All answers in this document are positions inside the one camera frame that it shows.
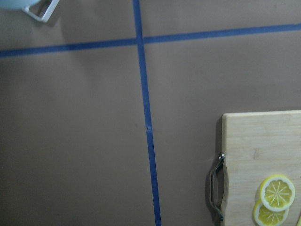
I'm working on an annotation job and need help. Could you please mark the bamboo cutting board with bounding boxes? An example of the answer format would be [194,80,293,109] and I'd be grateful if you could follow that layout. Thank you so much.
[208,110,301,226]

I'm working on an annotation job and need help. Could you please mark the front lemon slice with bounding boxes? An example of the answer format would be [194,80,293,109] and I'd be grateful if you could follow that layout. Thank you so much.
[259,175,296,212]

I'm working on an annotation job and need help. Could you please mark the rack of pastel cups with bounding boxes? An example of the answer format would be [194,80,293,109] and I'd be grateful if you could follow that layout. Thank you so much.
[0,0,60,23]

